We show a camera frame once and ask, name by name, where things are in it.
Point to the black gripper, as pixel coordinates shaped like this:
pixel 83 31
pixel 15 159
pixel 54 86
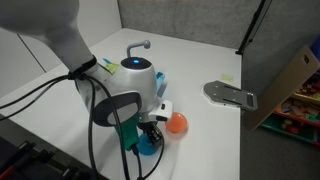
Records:
pixel 148 127

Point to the blue toy cup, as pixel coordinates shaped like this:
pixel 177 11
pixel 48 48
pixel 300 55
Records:
pixel 143 138

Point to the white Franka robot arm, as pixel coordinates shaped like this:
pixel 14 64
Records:
pixel 100 76

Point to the blue toy saucer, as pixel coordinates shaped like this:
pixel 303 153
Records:
pixel 146 150

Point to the orange toy saucer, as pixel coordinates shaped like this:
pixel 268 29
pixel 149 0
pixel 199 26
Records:
pixel 176 123

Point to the grey metal mounting plate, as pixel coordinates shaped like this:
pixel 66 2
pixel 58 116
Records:
pixel 230 95

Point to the yellow-green toy dish rack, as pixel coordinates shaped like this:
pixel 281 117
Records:
pixel 112 68

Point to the grey toy faucet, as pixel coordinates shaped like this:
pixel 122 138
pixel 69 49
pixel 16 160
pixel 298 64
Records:
pixel 136 46

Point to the yellow sticky note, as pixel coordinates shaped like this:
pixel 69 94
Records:
pixel 227 78

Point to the toy shelf with colourful bins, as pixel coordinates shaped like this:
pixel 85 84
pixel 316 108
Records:
pixel 293 100

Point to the black tripod pole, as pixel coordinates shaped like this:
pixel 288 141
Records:
pixel 253 26

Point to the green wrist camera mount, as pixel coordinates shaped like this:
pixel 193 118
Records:
pixel 128 133

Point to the black equipment frame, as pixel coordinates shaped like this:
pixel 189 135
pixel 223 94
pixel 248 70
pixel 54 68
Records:
pixel 40 156

